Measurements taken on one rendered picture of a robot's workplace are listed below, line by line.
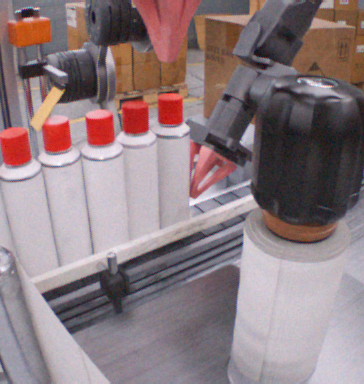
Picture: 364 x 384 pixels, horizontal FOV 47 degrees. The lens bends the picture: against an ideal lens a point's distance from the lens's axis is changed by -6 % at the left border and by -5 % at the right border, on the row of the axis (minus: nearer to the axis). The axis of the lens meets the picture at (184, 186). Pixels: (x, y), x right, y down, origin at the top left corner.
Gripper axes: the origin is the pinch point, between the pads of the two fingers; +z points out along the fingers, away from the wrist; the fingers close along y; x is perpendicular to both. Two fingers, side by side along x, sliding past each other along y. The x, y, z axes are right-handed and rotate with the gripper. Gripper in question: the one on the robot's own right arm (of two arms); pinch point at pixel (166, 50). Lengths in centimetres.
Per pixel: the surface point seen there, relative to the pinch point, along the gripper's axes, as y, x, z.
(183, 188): 12.9, 17.5, 22.3
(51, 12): 163, 542, 31
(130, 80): 159, 317, 84
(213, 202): 22.6, 23.1, 30.3
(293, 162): 2.7, -10.3, 5.8
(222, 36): 51, 56, 9
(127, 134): 5.9, 19.2, 13.5
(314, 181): 3.9, -11.2, 7.2
